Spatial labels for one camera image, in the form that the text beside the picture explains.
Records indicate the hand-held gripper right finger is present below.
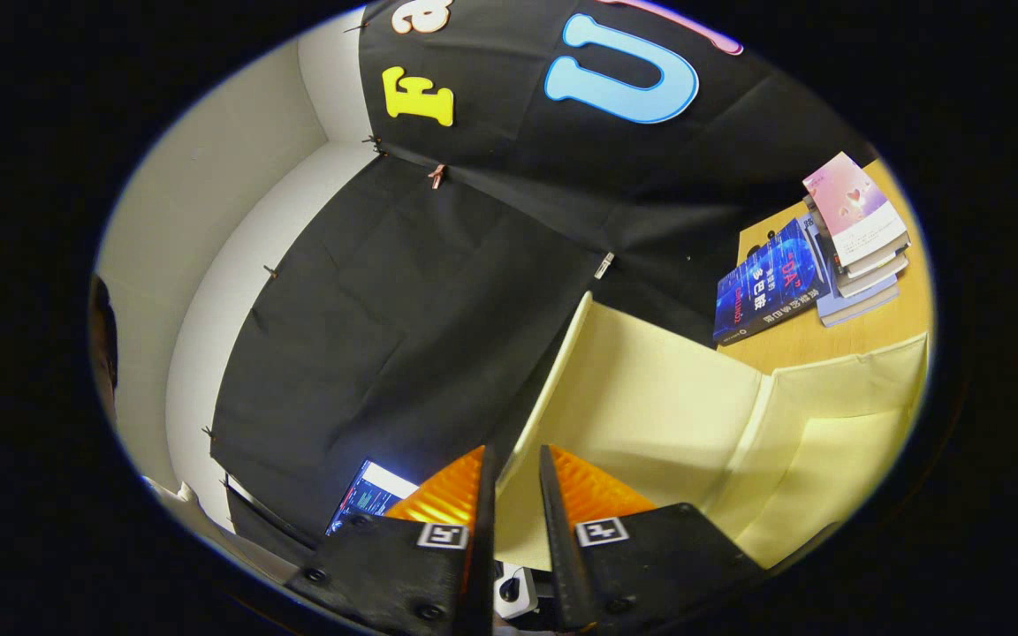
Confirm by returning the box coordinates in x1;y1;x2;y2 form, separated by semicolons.
537;443;768;635

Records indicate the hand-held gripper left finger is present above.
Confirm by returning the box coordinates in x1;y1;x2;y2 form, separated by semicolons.
285;444;499;636

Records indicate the cream fabric storage box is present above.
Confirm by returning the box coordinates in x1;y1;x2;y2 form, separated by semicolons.
493;291;931;572

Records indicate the lit computer screen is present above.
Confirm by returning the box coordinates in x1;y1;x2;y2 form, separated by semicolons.
326;458;422;536

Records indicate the black backdrop cloth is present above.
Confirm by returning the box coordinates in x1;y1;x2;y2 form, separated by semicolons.
209;0;881;544

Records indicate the dark blue book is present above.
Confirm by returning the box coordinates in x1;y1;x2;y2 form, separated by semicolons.
712;216;833;345

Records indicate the pale blue book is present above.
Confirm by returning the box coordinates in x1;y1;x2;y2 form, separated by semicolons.
814;216;901;329

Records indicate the white book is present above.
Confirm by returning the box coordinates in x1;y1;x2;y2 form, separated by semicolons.
830;247;910;299

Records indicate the row of small black clips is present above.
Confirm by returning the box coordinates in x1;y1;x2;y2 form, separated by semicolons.
200;18;386;496

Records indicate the pink cover book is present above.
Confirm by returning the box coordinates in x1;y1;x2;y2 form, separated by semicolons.
801;151;911;267

